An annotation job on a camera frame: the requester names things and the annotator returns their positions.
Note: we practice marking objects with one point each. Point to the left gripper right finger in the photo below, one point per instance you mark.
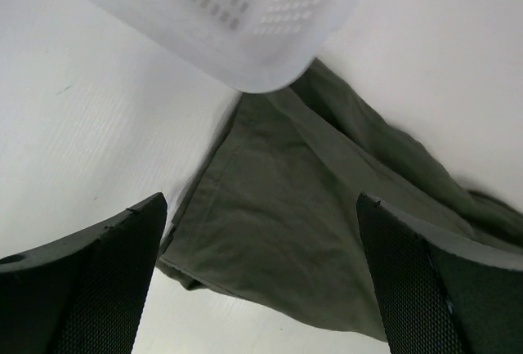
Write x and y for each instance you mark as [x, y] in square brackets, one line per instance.
[439, 292]

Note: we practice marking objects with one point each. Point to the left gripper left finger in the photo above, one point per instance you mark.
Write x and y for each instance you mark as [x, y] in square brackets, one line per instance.
[83, 293]

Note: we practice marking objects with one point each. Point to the olive green shorts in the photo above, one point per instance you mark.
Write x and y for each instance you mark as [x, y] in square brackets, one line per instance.
[271, 215]

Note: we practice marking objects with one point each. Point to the white plastic basket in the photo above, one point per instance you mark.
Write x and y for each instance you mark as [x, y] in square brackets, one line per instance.
[254, 46]

